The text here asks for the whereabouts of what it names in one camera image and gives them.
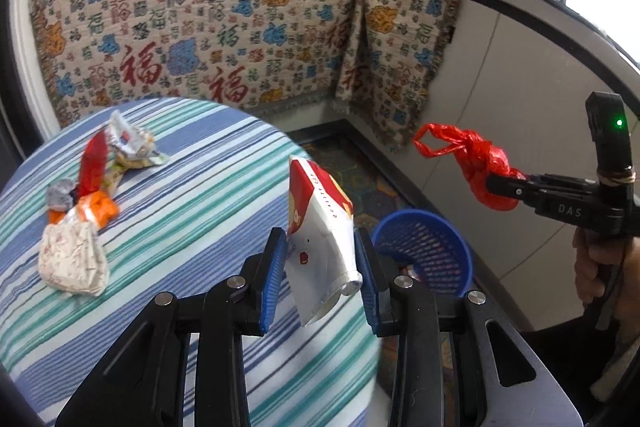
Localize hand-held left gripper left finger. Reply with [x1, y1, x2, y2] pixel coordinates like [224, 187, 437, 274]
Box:
[55, 227, 291, 427]

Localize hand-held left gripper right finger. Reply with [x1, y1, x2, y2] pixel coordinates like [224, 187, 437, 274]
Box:
[352, 228, 574, 427]

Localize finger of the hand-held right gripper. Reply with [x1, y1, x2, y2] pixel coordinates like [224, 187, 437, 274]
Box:
[486, 173, 539, 208]

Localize red plastic bag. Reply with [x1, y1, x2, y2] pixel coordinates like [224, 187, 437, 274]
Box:
[412, 123, 527, 212]

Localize blue plastic mesh basket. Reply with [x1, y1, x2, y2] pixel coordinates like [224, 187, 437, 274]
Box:
[371, 209, 474, 304]

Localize small orange packet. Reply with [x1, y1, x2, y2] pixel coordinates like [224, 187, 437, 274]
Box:
[75, 191, 120, 229]

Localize silver foil wrapper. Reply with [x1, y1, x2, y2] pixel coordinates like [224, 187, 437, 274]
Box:
[107, 111, 169, 171]

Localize long red snack wrapper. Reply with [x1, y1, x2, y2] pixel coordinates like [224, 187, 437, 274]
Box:
[79, 131, 110, 198]

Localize grey foil wrapper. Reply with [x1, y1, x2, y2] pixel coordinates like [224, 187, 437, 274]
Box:
[46, 179, 77, 211]

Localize person's right hand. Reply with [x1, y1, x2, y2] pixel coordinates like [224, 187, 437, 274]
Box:
[574, 226, 640, 306]

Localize white counter cabinet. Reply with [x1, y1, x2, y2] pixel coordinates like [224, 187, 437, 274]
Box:
[320, 0, 640, 333]

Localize round striped-cloth table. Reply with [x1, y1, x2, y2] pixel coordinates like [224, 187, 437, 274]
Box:
[0, 97, 384, 427]

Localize person's black pants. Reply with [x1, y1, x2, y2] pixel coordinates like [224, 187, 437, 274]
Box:
[520, 321, 623, 427]

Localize small printed blanket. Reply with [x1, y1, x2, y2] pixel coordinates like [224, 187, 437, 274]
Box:
[334, 0, 464, 148]

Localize large printed blanket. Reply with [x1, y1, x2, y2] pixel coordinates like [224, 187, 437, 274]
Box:
[29, 0, 372, 128]

